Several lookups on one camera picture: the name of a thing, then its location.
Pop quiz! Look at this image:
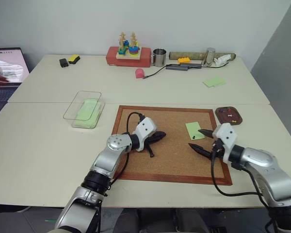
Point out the red rectangular box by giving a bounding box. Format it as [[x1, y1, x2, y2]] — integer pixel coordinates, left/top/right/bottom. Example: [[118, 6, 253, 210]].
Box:
[[105, 46, 152, 68]]

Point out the yellow and black sponge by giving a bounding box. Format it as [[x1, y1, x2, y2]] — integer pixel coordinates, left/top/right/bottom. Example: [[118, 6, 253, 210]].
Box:
[[67, 54, 81, 65]]

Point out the white crumpled paper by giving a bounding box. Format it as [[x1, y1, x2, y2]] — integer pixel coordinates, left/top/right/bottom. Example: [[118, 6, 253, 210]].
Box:
[[213, 54, 232, 67]]

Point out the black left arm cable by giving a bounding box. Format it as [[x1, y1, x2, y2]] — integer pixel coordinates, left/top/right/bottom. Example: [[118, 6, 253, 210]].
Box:
[[110, 112, 146, 187]]

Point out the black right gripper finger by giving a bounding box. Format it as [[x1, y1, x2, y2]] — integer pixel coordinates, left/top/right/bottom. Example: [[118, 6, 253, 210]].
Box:
[[198, 129, 216, 140], [188, 143, 213, 159]]

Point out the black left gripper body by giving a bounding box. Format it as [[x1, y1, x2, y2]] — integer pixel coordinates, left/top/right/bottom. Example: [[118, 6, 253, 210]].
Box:
[[142, 131, 159, 149]]

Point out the long brown cardboard tube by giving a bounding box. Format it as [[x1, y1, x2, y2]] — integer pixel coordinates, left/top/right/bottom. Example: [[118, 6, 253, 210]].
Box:
[[169, 51, 237, 61]]

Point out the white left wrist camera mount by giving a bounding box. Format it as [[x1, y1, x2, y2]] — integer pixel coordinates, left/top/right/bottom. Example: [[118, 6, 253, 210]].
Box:
[[132, 117, 158, 152]]

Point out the thick green note stack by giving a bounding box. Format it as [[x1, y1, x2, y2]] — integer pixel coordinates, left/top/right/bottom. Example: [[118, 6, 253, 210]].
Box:
[[73, 98, 105, 129]]

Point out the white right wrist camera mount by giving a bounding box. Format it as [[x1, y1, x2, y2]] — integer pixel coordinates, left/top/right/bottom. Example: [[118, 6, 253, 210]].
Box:
[[212, 123, 239, 162]]

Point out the single green sticky note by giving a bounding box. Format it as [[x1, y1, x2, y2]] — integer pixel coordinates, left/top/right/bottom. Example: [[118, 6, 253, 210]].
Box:
[[185, 121, 206, 141]]

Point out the metal cup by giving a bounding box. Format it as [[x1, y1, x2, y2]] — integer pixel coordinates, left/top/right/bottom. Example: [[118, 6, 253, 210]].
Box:
[[152, 48, 167, 67]]

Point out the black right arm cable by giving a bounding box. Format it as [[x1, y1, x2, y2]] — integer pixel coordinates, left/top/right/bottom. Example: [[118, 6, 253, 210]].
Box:
[[209, 143, 280, 233]]

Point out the open laptop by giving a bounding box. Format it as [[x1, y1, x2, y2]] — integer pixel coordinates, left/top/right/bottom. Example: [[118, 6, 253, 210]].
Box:
[[0, 47, 31, 118]]

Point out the clear plastic box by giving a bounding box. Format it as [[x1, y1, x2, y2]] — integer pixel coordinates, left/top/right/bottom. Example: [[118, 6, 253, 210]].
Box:
[[63, 90, 106, 130]]

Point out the grey USB hub with cable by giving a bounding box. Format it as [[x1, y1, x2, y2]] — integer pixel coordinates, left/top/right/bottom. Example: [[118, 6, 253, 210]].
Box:
[[143, 63, 203, 80]]

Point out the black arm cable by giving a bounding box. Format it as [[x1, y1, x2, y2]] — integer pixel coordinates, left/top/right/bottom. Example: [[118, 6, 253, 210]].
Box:
[[209, 143, 280, 233], [110, 112, 146, 187]]

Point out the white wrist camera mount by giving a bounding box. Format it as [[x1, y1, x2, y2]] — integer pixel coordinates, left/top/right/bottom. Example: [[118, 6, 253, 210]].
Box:
[[132, 117, 158, 152], [212, 123, 239, 162]]

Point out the thin green note pad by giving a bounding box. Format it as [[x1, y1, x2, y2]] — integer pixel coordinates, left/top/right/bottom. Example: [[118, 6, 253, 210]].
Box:
[[202, 76, 227, 89]]

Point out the wood-framed cork board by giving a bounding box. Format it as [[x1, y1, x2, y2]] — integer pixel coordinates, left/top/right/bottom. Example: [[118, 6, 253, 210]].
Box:
[[111, 105, 233, 186]]

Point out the brown oval tray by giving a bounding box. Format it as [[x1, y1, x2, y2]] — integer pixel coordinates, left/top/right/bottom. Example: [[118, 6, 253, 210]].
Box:
[[214, 106, 243, 126]]

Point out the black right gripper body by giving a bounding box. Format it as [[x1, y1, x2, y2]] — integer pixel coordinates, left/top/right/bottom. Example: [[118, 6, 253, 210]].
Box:
[[210, 139, 225, 161]]

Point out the wooden ring stacking toy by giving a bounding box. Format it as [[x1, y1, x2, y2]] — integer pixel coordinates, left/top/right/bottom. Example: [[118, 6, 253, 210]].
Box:
[[115, 31, 143, 60]]

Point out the metal cylinder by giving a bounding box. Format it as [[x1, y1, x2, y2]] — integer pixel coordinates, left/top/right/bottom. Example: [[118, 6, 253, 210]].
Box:
[[201, 47, 217, 67]]

